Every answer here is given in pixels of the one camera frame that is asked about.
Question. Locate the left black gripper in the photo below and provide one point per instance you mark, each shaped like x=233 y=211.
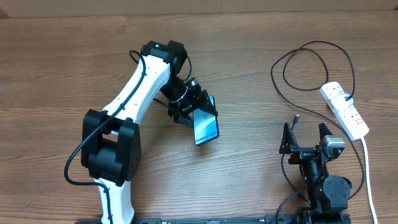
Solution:
x=198 y=99

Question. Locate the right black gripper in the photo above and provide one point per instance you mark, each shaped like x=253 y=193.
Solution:
x=288 y=146

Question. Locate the Samsung Galaxy smartphone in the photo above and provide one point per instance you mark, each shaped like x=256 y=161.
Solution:
x=205 y=126

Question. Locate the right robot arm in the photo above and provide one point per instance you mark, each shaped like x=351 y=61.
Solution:
x=327 y=194

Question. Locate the white charger plug adapter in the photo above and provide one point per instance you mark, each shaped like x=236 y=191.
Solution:
x=341 y=102

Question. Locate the white power strip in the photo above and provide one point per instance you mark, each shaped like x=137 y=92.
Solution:
x=350 y=118

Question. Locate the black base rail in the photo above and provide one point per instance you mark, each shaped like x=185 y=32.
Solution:
x=268 y=219

